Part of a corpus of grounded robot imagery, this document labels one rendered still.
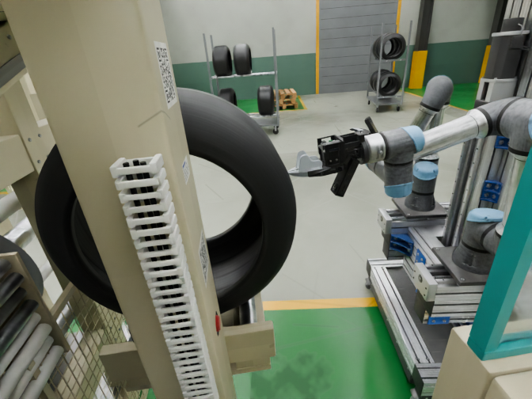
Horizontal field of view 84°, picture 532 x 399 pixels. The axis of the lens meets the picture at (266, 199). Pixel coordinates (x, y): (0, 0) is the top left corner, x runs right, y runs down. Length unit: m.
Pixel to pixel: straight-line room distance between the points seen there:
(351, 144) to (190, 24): 11.54
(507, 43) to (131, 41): 1.27
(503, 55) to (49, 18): 1.34
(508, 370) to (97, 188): 0.46
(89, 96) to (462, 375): 0.48
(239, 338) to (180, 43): 11.83
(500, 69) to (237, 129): 1.07
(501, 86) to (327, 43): 10.66
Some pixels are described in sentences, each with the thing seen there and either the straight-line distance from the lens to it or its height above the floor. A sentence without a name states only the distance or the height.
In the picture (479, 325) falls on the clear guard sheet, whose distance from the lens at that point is 0.34.
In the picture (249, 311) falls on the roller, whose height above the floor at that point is 0.92.
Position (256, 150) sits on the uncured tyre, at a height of 1.35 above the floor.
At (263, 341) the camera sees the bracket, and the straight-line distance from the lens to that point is 0.78.
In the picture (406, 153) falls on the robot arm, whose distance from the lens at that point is 0.87.
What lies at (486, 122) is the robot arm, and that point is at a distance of 1.12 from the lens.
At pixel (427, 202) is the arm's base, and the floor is 0.77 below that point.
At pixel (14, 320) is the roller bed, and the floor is 1.08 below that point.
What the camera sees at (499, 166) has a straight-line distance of 1.53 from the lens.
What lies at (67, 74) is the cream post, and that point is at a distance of 0.40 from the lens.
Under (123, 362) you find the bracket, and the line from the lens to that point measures 0.84.
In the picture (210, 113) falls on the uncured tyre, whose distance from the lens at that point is 0.61.
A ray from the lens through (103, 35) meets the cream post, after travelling 0.38.
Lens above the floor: 1.53
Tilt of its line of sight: 26 degrees down
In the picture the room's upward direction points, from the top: 5 degrees counter-clockwise
